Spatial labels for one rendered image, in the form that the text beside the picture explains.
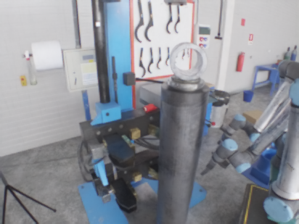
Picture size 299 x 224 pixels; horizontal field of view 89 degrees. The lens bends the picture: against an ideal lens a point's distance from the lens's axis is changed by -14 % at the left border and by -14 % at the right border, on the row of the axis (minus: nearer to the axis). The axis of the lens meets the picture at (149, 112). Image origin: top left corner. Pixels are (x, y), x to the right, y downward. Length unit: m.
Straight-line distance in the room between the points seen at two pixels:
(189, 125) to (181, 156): 0.17
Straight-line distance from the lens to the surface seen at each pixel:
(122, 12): 1.44
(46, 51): 1.71
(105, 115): 1.30
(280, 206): 1.09
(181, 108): 0.71
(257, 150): 1.21
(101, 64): 1.31
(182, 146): 0.79
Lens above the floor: 1.68
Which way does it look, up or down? 25 degrees down
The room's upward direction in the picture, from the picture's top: straight up
